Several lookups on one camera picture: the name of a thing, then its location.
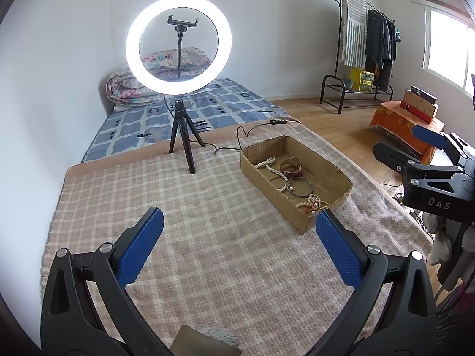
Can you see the person's left hand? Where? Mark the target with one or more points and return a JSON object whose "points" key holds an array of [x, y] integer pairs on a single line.
{"points": [[220, 335]]}

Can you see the thin blue bangle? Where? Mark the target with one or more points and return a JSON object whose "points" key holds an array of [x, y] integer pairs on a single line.
{"points": [[312, 189]]}

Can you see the cardboard box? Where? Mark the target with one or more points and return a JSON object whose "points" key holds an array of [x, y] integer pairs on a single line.
{"points": [[282, 207]]}

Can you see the dark hanging clothes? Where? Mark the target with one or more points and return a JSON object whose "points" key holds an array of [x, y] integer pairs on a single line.
{"points": [[378, 44]]}

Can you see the dark flat box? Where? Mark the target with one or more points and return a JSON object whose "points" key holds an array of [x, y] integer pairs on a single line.
{"points": [[423, 94]]}

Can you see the yellow box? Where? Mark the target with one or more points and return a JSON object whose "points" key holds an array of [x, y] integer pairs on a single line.
{"points": [[363, 79]]}

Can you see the black tripod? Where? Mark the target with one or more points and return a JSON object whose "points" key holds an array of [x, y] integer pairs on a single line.
{"points": [[180, 126]]}

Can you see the black phone holder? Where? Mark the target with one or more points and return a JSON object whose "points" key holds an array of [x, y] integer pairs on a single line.
{"points": [[180, 44]]}

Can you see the orange cloth covered table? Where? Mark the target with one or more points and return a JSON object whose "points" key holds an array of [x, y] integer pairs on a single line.
{"points": [[397, 122]]}

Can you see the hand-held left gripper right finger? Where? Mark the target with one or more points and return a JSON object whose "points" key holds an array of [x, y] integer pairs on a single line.
{"points": [[339, 244]]}

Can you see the black clothes rack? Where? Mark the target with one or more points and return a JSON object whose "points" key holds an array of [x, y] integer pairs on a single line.
{"points": [[339, 44]]}

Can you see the plaid beige blanket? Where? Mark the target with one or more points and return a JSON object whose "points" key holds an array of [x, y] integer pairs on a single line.
{"points": [[207, 230]]}

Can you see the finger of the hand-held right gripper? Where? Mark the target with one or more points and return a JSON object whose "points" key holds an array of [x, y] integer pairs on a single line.
{"points": [[393, 155], [430, 137]]}

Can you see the person's right hand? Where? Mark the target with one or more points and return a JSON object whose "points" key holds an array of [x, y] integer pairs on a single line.
{"points": [[439, 241]]}

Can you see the tan and red box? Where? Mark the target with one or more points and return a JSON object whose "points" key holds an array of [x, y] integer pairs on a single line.
{"points": [[417, 109]]}

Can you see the floral folded quilt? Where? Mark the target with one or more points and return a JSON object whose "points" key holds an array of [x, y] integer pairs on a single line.
{"points": [[122, 89]]}

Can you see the striped hanging towel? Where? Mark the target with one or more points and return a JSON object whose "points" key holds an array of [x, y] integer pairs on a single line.
{"points": [[352, 26]]}

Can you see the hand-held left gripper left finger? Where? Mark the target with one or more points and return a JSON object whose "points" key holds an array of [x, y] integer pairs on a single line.
{"points": [[141, 244]]}

